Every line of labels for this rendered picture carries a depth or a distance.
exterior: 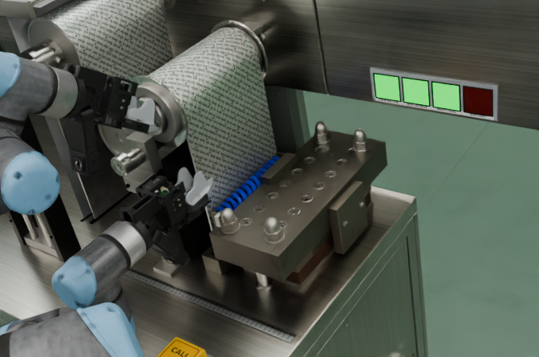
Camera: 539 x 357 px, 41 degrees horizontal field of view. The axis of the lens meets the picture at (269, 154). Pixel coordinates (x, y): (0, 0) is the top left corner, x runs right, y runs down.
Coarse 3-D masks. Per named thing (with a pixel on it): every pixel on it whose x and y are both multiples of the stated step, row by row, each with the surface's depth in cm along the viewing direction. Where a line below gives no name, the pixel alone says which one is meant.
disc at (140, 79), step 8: (136, 80) 130; (144, 80) 128; (152, 80) 127; (128, 88) 132; (160, 88) 127; (168, 88) 126; (168, 96) 127; (176, 104) 127; (176, 112) 128; (184, 112) 127; (184, 120) 128; (184, 128) 129; (176, 136) 132; (184, 136) 130; (160, 144) 136; (168, 144) 134; (176, 144) 133
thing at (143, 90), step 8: (144, 88) 128; (152, 88) 127; (136, 96) 131; (152, 96) 128; (160, 96) 127; (160, 104) 128; (168, 104) 127; (168, 112) 128; (168, 120) 129; (176, 120) 128; (168, 128) 130; (176, 128) 129; (160, 136) 133; (168, 136) 131
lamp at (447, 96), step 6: (432, 84) 132; (438, 84) 131; (444, 84) 130; (438, 90) 132; (444, 90) 131; (450, 90) 130; (456, 90) 130; (438, 96) 133; (444, 96) 132; (450, 96) 131; (456, 96) 130; (438, 102) 133; (444, 102) 132; (450, 102) 132; (456, 102) 131; (450, 108) 132; (456, 108) 132
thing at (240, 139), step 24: (264, 96) 147; (216, 120) 136; (240, 120) 142; (264, 120) 149; (192, 144) 132; (216, 144) 138; (240, 144) 144; (264, 144) 150; (216, 168) 139; (240, 168) 145; (216, 192) 140
